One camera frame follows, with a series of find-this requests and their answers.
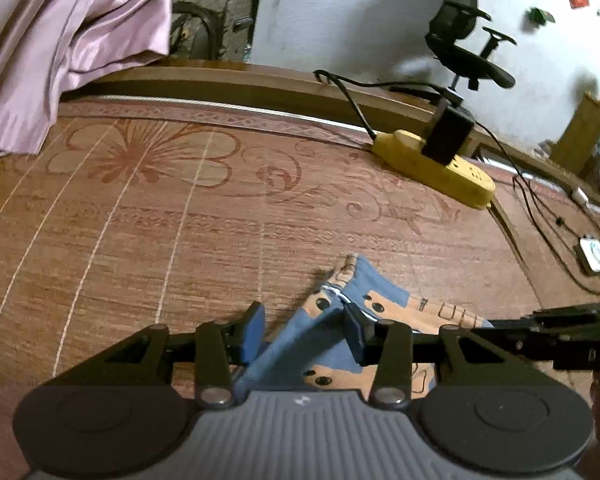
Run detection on black office chair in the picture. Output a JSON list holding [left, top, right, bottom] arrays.
[[424, 0, 517, 94]]

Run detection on patterned bag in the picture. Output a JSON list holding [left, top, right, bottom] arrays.
[[170, 0, 257, 62]]

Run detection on wooden cabinet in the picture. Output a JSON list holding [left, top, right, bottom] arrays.
[[560, 92, 600, 177]]

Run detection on blue car print pants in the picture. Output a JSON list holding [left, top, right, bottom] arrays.
[[232, 254, 496, 396]]

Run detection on wooden bed frame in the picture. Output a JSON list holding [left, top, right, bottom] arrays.
[[60, 55, 600, 221]]

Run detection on white charger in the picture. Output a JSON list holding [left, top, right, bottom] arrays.
[[571, 187, 600, 217]]

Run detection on yellow power strip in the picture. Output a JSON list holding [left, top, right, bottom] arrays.
[[371, 130, 496, 211]]

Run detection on black power cable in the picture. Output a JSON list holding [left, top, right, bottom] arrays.
[[313, 69, 382, 140], [472, 122, 600, 296]]

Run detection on white round device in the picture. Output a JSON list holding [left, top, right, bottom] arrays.
[[574, 234, 600, 275]]

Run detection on black power adapter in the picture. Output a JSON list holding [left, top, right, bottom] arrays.
[[424, 100, 476, 165]]

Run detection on pink satin bed sheet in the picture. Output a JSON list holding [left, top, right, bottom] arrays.
[[0, 0, 191, 164]]

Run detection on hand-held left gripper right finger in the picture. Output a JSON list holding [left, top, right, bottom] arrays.
[[343, 305, 546, 408]]

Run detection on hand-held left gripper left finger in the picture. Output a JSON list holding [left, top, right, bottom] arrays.
[[45, 302, 266, 408]]

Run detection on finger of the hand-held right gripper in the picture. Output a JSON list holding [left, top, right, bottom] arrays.
[[527, 303, 600, 330], [472, 326, 561, 362]]

